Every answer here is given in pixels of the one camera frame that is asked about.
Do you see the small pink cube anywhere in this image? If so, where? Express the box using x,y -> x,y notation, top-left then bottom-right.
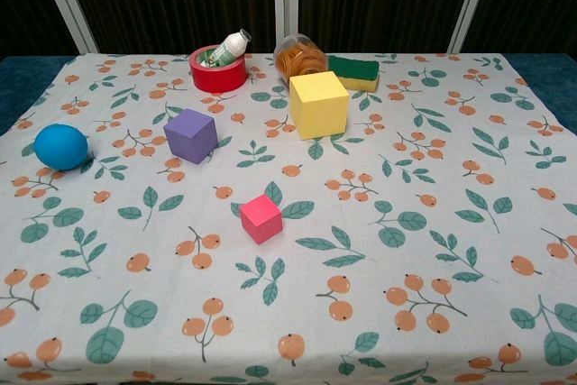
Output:
239,193 -> 284,245

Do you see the large yellow cube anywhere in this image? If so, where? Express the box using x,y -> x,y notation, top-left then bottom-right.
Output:
288,70 -> 351,141

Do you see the purple foam cube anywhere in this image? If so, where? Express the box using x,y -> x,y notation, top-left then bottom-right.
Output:
162,108 -> 220,165

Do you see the jar of orange snacks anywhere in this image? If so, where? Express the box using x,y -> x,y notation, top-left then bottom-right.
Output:
273,33 -> 329,87

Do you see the red tape roll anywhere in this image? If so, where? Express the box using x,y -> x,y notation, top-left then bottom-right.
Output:
188,44 -> 250,93

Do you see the green and yellow sponge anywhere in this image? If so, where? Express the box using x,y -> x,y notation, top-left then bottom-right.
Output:
327,54 -> 380,92

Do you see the white bottle green label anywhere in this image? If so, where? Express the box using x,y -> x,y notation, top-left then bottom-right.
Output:
207,28 -> 252,69

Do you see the blue ball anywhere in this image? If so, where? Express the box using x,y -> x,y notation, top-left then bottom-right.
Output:
33,123 -> 89,172

